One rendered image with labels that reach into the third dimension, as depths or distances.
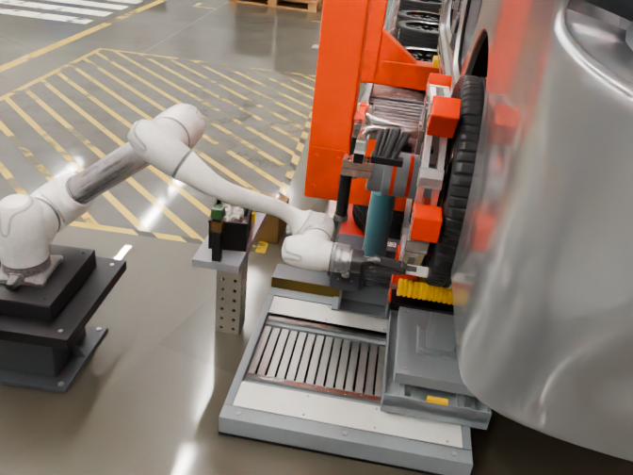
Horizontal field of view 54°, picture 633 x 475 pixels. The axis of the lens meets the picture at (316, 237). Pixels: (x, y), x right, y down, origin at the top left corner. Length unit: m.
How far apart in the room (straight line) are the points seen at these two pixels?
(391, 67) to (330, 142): 1.94
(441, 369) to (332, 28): 1.25
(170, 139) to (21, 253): 0.67
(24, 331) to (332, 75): 1.37
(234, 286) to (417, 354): 0.75
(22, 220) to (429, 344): 1.43
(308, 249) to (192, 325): 0.92
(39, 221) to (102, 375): 0.61
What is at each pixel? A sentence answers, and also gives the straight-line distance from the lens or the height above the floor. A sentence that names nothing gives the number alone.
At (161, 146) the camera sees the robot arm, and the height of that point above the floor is 0.92.
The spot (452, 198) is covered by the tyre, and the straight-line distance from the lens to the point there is 1.70.
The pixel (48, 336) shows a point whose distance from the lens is 2.16.
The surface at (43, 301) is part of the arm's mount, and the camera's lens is 2.22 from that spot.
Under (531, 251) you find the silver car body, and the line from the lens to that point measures 1.07.
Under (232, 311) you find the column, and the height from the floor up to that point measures 0.11.
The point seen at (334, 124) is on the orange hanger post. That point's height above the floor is 0.84.
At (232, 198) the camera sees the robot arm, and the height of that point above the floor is 0.78.
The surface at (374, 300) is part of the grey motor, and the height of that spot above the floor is 0.11.
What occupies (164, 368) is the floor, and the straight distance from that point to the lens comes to 2.45.
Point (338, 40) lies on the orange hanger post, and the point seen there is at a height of 1.15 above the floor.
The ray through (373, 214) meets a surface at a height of 0.66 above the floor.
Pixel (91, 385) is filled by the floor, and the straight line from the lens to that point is 2.41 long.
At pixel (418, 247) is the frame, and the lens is 1.81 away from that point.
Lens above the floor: 1.60
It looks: 29 degrees down
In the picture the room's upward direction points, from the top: 7 degrees clockwise
